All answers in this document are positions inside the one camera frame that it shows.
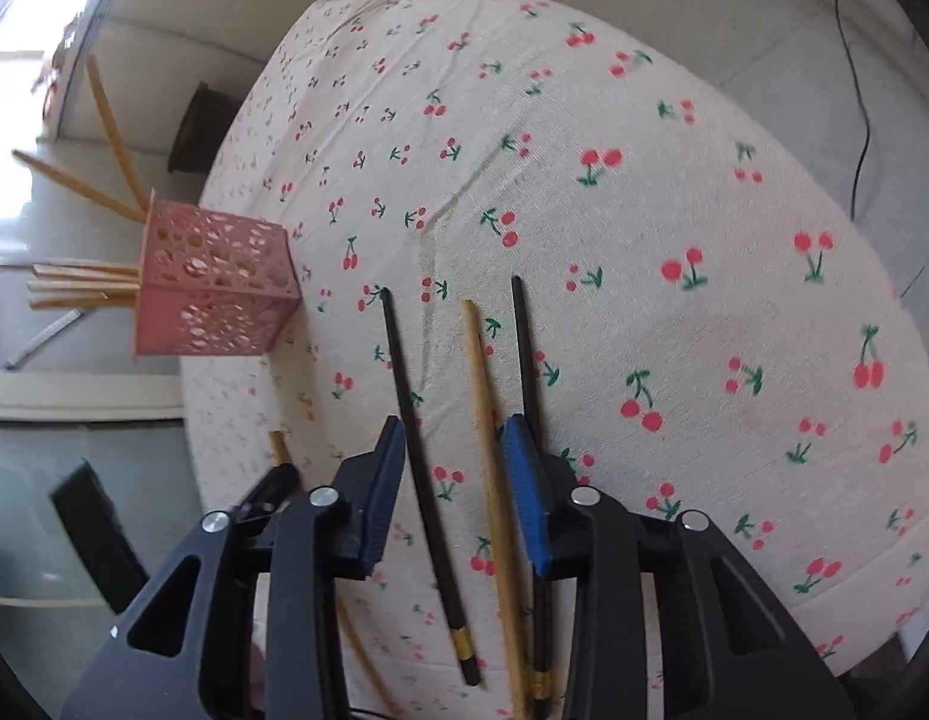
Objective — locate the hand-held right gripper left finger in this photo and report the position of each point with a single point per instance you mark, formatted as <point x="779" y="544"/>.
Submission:
<point x="378" y="502"/>

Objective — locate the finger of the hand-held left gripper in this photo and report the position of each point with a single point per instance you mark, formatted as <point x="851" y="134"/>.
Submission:
<point x="97" y="532"/>
<point x="273" y="487"/>

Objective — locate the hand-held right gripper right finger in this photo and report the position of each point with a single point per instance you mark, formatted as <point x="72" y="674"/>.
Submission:
<point x="528" y="502"/>

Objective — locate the single light wooden chopstick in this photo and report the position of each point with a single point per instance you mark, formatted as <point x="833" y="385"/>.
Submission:
<point x="280" y="448"/>
<point x="484" y="427"/>

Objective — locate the black chopstick with gold band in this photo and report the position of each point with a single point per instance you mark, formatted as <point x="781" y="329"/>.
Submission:
<point x="425" y="495"/>
<point x="526" y="360"/>

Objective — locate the pink perforated utensil holder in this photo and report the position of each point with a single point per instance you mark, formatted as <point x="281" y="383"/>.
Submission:
<point x="217" y="277"/>

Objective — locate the bunch of wooden chopsticks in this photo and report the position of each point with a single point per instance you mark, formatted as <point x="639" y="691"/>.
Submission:
<point x="82" y="270"/>

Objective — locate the white pen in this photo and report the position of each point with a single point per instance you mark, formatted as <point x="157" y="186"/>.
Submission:
<point x="44" y="337"/>

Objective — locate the cherry print tablecloth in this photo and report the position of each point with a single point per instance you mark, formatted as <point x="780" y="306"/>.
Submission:
<point x="621" y="240"/>

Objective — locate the brown trash bin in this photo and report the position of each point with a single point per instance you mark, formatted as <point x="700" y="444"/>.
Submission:
<point x="198" y="131"/>

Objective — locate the white kitchen base cabinets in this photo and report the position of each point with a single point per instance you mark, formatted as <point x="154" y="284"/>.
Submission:
<point x="149" y="45"/>

